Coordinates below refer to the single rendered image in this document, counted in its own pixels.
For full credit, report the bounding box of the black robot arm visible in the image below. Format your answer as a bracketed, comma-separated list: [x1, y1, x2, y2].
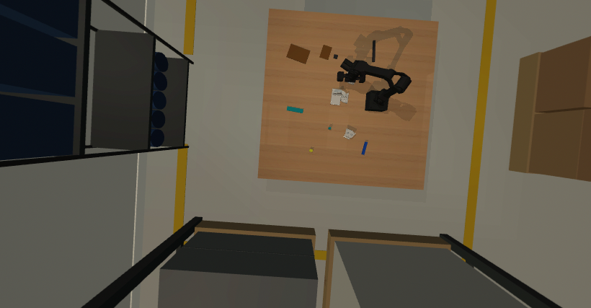
[340, 59, 412, 106]

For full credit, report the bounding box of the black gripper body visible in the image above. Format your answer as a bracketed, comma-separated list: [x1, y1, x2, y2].
[337, 71, 365, 83]

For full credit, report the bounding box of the teal flat plate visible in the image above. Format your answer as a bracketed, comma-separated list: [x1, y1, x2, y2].
[287, 106, 303, 113]

